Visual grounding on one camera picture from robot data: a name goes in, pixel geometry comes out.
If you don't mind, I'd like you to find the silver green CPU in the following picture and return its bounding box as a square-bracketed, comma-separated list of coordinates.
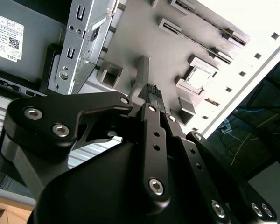
[183, 66, 212, 91]

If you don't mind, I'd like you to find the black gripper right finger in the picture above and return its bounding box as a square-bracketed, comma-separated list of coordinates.
[154, 85, 278, 224]

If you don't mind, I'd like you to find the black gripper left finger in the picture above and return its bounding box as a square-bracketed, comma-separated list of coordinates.
[5, 83, 171, 205]

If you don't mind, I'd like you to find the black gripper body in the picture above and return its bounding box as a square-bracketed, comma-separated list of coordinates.
[0, 132, 217, 224]

